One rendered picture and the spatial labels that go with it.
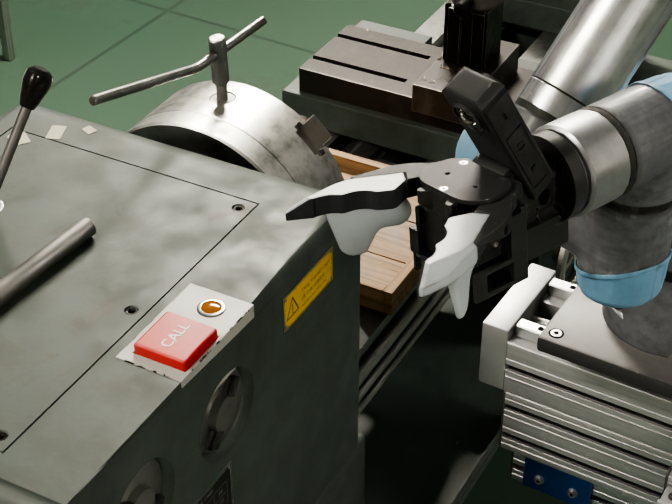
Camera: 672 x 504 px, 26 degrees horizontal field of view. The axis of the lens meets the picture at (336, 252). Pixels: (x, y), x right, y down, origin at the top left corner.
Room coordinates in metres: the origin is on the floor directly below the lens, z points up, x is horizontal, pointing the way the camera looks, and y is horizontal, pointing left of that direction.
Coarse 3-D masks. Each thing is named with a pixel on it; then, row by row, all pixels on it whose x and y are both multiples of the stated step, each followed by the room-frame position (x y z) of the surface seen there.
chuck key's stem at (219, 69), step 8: (208, 40) 1.60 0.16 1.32; (216, 40) 1.60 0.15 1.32; (224, 40) 1.60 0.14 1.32; (216, 48) 1.59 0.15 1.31; (224, 48) 1.60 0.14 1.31; (224, 56) 1.60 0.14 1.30; (216, 64) 1.59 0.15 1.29; (224, 64) 1.59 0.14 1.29; (216, 72) 1.59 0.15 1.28; (224, 72) 1.59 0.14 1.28; (216, 80) 1.59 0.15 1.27; (224, 80) 1.59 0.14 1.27; (216, 88) 1.60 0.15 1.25; (224, 88) 1.60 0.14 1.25; (224, 96) 1.60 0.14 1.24
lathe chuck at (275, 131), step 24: (192, 96) 1.62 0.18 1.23; (240, 96) 1.61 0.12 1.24; (264, 96) 1.61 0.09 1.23; (240, 120) 1.56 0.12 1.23; (264, 120) 1.57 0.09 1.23; (288, 120) 1.58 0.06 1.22; (264, 144) 1.53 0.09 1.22; (288, 144) 1.54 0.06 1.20; (288, 168) 1.51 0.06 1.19; (312, 168) 1.54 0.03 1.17; (336, 168) 1.57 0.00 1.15
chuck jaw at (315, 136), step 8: (312, 120) 1.63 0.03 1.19; (296, 128) 1.58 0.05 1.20; (304, 128) 1.59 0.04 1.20; (312, 128) 1.62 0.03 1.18; (320, 128) 1.62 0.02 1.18; (304, 136) 1.58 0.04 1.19; (312, 136) 1.59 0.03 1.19; (320, 136) 1.61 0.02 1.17; (328, 136) 1.62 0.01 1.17; (312, 144) 1.58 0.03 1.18; (320, 144) 1.58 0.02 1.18; (320, 152) 1.57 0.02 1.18
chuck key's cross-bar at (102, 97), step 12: (252, 24) 1.66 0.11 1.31; (264, 24) 1.68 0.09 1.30; (240, 36) 1.64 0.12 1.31; (228, 48) 1.61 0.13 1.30; (204, 60) 1.57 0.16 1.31; (168, 72) 1.52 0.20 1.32; (180, 72) 1.53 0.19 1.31; (192, 72) 1.55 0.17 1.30; (132, 84) 1.46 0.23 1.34; (144, 84) 1.47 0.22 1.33; (156, 84) 1.49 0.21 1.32; (96, 96) 1.41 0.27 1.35; (108, 96) 1.42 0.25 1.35; (120, 96) 1.44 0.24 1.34
